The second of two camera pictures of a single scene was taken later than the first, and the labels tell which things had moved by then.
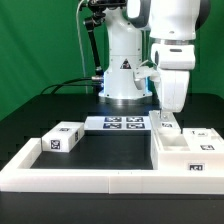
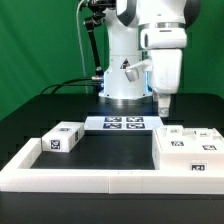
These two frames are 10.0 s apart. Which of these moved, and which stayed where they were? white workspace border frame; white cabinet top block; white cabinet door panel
Moved: white cabinet door panel
Stayed: white workspace border frame; white cabinet top block
